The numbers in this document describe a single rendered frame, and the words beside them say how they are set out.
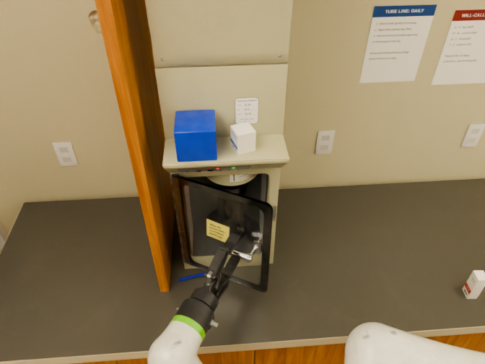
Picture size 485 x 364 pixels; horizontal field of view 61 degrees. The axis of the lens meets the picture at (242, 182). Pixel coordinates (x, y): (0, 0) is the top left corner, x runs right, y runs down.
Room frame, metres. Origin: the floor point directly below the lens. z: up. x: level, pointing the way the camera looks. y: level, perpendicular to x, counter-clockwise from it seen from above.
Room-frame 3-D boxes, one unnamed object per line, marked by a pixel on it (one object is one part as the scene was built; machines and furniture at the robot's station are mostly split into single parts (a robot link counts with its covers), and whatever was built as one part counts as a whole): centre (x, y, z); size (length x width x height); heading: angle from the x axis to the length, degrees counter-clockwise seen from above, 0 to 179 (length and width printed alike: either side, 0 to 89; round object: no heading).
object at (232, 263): (0.77, 0.03, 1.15); 0.07 x 0.03 x 0.01; 156
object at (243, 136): (0.87, 0.00, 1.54); 0.05 x 0.05 x 0.06; 22
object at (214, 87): (1.05, 0.06, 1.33); 0.32 x 0.25 x 0.77; 94
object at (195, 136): (0.86, 0.12, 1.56); 0.10 x 0.10 x 0.09; 4
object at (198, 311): (0.57, 0.12, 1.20); 0.12 x 0.06 x 0.09; 66
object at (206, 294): (0.64, 0.09, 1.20); 0.09 x 0.07 x 0.08; 156
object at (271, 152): (0.87, 0.04, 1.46); 0.32 x 0.11 x 0.10; 94
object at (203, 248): (0.84, 0.06, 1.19); 0.30 x 0.01 x 0.40; 66
